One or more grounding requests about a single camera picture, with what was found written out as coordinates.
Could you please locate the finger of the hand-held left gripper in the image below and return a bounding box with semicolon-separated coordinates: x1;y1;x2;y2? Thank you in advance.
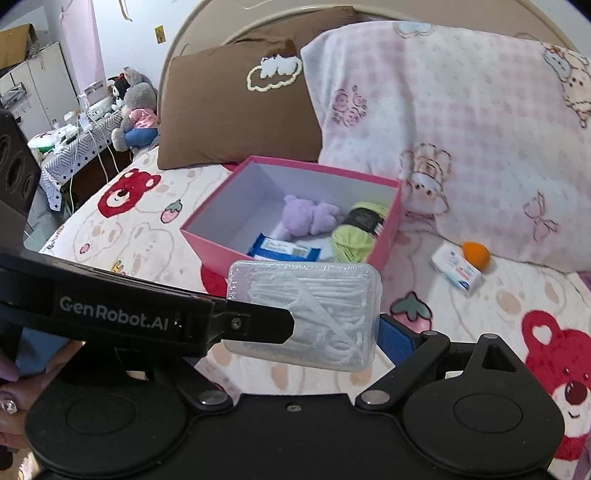
202;299;296;357

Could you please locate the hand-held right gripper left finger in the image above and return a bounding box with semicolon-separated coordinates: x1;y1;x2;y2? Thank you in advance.
178;356;234;411

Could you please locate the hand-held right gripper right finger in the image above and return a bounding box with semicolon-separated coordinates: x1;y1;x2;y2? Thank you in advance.
355;313;528;411

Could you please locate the clear floss pick box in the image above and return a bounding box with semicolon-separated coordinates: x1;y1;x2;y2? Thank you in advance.
226;260;383;372

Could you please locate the blue wet wipes packet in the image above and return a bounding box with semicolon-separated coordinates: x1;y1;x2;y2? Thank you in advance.
247;233;321;262

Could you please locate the white tissue pack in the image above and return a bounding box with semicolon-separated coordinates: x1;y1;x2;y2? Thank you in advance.
429;244;483;294

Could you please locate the green yarn ball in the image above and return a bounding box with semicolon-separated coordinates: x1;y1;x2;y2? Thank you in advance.
330;200;391;264

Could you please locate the pink cardboard box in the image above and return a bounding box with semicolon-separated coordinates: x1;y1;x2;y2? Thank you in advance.
179;156;402;289

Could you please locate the orange makeup sponge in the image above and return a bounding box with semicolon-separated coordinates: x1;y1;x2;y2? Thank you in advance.
462;241;493;271

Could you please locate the purple plush toy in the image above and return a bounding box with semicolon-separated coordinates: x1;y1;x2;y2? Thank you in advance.
276;195;345;241

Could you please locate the person's left hand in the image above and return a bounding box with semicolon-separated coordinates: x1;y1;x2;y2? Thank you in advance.
0;359;61;450

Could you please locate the printed bear blanket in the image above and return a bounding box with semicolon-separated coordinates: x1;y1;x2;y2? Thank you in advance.
39;148;591;476

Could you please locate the black white patterned tablecloth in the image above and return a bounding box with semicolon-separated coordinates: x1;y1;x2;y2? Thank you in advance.
39;111;125;210

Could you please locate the green white round item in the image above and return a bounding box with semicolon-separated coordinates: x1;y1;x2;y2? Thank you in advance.
28;131;63;153

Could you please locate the brown pillow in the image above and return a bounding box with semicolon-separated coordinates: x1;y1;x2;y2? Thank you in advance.
157;39;324;171

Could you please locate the grey plush toy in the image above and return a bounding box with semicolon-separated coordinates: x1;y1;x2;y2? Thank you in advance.
111;83;160;153

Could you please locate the small white appliance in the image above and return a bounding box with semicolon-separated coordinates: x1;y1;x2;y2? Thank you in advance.
76;80;112;127

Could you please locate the black white plush toy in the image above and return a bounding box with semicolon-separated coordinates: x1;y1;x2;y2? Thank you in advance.
107;76;127;112

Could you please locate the pink checked cartoon pillow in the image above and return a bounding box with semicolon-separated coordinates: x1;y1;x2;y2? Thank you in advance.
301;21;591;274

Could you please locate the white cabinet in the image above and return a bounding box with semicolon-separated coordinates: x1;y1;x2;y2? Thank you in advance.
0;41;79;137

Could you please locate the pink curtain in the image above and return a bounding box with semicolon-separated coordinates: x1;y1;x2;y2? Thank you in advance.
60;0;109;95

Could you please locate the brown cardboard box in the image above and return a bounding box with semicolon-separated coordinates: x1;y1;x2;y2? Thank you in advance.
0;23;40;70

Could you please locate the metal wire rack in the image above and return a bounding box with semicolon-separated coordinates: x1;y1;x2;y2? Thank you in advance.
0;80;26;112

